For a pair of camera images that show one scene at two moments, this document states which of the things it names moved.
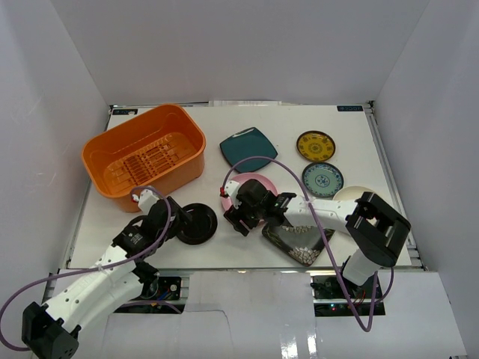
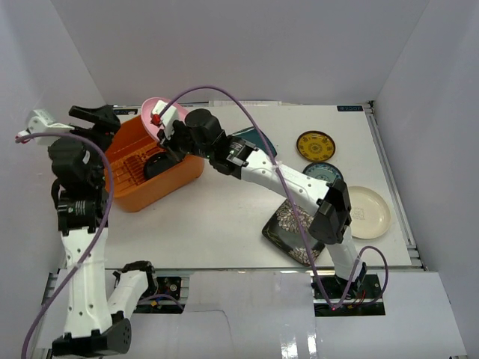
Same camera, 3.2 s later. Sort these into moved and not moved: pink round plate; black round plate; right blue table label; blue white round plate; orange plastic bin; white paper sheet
Moved: black round plate; pink round plate
Not moved: right blue table label; blue white round plate; white paper sheet; orange plastic bin
